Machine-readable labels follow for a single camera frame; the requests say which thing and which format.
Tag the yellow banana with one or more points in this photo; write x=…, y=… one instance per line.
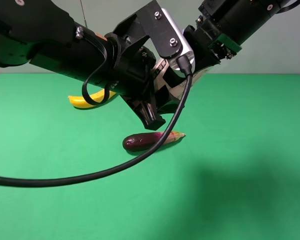
x=80, y=103

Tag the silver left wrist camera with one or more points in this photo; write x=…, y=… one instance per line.
x=186, y=49

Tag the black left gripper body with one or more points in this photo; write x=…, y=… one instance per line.
x=130, y=35

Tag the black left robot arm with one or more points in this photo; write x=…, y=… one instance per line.
x=40, y=33

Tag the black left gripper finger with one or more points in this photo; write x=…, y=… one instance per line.
x=146, y=109

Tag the green table cloth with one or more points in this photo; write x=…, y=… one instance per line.
x=235, y=175

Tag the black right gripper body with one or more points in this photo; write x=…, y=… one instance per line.
x=209, y=44

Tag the purple eggplant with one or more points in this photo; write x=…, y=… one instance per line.
x=143, y=141

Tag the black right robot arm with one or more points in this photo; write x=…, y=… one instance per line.
x=247, y=36

